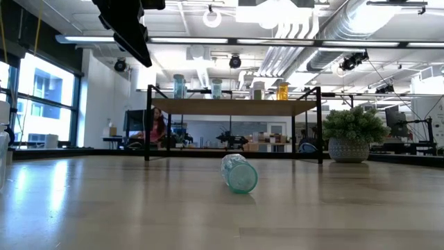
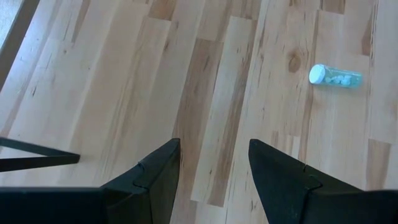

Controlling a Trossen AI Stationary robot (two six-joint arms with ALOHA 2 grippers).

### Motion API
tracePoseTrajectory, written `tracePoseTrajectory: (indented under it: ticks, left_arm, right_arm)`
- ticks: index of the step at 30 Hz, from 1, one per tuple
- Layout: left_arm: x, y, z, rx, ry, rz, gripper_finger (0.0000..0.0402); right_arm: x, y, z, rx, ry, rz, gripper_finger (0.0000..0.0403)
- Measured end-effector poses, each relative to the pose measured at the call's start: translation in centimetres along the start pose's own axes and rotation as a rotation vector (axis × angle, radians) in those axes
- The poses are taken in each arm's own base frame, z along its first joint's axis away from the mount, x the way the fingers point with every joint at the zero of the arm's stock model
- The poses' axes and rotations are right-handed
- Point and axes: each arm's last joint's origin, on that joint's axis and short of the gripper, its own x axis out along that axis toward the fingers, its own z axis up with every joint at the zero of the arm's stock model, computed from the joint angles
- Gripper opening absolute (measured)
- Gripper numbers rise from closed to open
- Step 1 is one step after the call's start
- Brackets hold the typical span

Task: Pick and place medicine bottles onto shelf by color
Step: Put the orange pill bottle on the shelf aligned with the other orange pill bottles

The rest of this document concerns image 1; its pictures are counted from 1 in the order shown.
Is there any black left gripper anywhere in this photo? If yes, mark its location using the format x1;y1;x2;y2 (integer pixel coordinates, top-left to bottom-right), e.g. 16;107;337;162
91;0;154;69

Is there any clear medicine bottle white cap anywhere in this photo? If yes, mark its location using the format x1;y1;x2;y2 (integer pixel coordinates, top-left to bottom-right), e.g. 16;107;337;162
0;99;12;191
250;81;266;101

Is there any orange medicine bottle white cap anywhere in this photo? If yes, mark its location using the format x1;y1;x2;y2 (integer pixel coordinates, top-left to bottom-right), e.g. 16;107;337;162
275;81;290;101

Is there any black ceiling spotlight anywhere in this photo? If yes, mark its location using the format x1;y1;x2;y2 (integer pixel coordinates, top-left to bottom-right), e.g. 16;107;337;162
113;57;128;73
228;53;243;69

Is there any black monitor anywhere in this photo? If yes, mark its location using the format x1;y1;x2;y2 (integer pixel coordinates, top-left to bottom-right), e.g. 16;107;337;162
123;109;153;133
384;105;409;138

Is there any person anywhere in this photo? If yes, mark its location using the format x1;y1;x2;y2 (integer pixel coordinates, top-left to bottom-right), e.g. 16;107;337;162
133;106;168;145

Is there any white cabinet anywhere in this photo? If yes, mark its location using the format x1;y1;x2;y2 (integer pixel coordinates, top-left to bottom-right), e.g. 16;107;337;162
27;133;60;150

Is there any black rig fixture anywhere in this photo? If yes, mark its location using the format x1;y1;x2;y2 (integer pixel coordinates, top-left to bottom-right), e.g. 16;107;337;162
4;124;17;164

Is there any blue round object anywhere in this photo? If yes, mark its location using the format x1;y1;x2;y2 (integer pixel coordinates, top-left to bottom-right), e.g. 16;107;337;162
298;142;318;154

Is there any long ceiling light strip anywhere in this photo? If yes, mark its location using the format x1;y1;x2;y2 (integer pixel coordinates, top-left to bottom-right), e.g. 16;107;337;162
55;33;444;49

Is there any green plant in grey pot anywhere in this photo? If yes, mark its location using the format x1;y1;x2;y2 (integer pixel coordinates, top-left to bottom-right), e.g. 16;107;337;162
321;105;391;165

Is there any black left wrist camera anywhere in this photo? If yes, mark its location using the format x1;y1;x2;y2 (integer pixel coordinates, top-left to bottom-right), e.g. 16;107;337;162
140;0;167;11

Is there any white ceiling ring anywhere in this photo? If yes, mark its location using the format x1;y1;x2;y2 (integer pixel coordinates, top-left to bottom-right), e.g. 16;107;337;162
202;8;223;29

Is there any yellow hanging strap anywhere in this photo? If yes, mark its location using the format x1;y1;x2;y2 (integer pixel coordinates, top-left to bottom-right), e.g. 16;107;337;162
33;0;44;56

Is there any wooden shelf black metal frame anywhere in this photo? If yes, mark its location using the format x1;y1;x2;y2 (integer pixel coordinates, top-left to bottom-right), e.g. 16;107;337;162
144;84;324;165

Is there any black aluminium rig frame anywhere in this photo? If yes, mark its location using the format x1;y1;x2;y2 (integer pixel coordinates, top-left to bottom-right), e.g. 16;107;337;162
12;147;444;169

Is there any silver ventilation duct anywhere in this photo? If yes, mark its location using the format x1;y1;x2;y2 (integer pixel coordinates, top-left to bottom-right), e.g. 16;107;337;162
282;0;400;79

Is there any black ceiling camera cluster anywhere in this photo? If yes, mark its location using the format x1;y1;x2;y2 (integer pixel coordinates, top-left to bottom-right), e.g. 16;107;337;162
339;51;370;72
374;83;396;95

